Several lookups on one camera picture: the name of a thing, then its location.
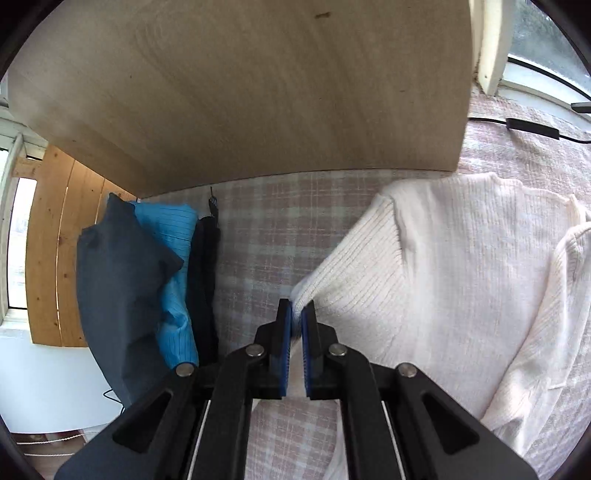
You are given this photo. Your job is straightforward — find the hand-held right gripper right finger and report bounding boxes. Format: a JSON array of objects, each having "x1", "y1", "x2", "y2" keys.
[{"x1": 301, "y1": 300, "x2": 539, "y2": 480}]

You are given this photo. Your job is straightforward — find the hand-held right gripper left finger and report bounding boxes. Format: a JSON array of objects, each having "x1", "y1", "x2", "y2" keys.
[{"x1": 54, "y1": 299, "x2": 294, "y2": 480}]

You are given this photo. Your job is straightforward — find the cream ribbed knit sweater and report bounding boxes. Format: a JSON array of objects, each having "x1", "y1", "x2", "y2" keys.
[{"x1": 288, "y1": 172, "x2": 591, "y2": 480}]

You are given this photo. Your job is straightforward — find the black garment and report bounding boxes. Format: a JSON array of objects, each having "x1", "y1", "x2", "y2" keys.
[{"x1": 186, "y1": 187, "x2": 221, "y2": 367}]

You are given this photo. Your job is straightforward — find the pink plaid bedsheet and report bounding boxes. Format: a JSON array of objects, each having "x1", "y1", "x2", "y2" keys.
[{"x1": 139, "y1": 88, "x2": 591, "y2": 480}]

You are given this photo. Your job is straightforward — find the bright blue striped cloth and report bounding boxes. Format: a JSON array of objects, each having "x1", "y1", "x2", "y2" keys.
[{"x1": 127, "y1": 199, "x2": 200, "y2": 370}]

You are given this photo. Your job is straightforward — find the dark blue cloth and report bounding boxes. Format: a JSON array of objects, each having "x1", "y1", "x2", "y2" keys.
[{"x1": 76, "y1": 193, "x2": 185, "y2": 409}]

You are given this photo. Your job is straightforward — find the pine wood panel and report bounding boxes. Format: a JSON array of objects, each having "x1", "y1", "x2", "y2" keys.
[{"x1": 25, "y1": 145, "x2": 139, "y2": 348}]

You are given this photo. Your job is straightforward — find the light wooden board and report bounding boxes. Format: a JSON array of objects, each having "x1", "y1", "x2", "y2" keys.
[{"x1": 7, "y1": 0, "x2": 472, "y2": 200}]

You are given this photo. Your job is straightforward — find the white rope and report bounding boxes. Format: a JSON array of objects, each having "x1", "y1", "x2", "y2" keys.
[{"x1": 16, "y1": 431, "x2": 93, "y2": 448}]

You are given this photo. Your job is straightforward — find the black ring light cable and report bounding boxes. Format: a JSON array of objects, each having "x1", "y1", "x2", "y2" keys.
[{"x1": 466, "y1": 115, "x2": 591, "y2": 145}]

